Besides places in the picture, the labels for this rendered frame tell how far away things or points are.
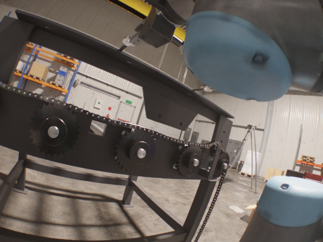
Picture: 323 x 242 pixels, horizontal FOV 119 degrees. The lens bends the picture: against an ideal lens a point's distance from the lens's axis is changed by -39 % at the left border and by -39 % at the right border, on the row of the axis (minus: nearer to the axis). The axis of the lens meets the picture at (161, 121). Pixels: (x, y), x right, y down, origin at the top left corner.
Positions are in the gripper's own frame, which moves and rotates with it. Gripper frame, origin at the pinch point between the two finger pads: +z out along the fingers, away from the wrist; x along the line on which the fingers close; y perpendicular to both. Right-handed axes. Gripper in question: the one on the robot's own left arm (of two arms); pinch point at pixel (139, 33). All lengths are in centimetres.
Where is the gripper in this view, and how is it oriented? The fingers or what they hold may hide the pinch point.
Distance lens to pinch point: 42.5
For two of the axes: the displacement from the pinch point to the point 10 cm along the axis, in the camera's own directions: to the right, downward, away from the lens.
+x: 2.8, -9.6, 0.8
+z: -5.6, -1.0, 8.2
